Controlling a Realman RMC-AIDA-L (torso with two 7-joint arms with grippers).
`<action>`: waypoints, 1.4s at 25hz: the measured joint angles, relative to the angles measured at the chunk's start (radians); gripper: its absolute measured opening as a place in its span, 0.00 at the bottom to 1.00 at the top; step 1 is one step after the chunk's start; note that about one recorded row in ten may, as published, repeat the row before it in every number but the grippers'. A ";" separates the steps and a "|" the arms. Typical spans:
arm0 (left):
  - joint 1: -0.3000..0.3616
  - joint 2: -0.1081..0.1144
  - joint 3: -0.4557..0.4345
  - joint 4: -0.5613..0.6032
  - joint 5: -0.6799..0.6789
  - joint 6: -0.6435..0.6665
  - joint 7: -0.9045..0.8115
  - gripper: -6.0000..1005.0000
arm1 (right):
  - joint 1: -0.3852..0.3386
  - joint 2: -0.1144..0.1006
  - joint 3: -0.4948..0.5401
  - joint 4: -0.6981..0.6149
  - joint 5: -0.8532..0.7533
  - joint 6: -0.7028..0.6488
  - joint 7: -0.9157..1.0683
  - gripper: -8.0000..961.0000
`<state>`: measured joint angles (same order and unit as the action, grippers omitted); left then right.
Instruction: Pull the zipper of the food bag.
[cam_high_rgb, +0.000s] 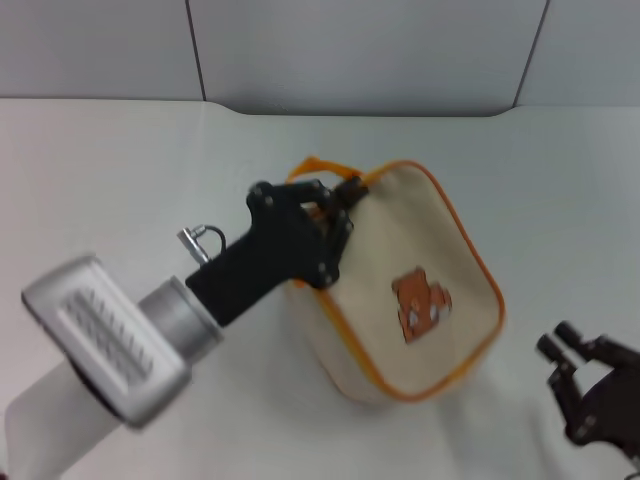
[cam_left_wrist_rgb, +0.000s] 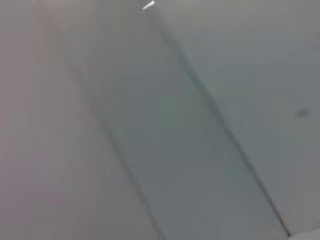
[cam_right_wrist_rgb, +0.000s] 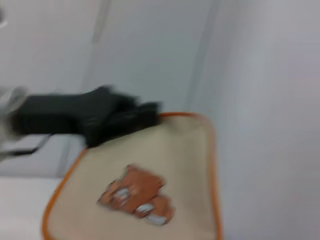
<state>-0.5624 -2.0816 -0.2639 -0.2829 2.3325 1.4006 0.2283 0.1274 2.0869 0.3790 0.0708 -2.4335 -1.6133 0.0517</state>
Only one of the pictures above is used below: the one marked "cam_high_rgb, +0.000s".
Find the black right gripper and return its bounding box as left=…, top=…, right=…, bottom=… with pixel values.
left=536, top=320, right=640, bottom=447

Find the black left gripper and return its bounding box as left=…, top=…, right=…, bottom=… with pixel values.
left=184, top=174, right=370, bottom=330

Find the beige bear food bag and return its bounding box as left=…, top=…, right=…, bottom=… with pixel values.
left=284, top=155, right=507, bottom=404

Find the metal connector with black cable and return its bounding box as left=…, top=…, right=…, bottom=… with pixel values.
left=175, top=224, right=227, bottom=265

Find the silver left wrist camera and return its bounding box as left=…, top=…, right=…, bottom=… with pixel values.
left=20, top=253, right=194, bottom=430

